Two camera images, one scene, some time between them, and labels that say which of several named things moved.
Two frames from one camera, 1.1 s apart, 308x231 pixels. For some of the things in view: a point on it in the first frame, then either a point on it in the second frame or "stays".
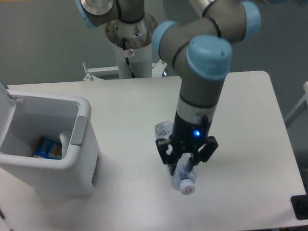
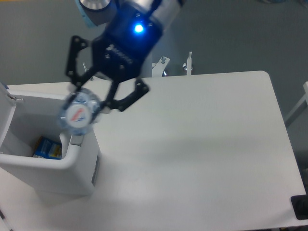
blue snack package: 46,148 stays
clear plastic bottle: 185,183 -> 80,110
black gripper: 187,136 -> 122,52
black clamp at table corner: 300,203 stays
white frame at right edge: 304,98 stays
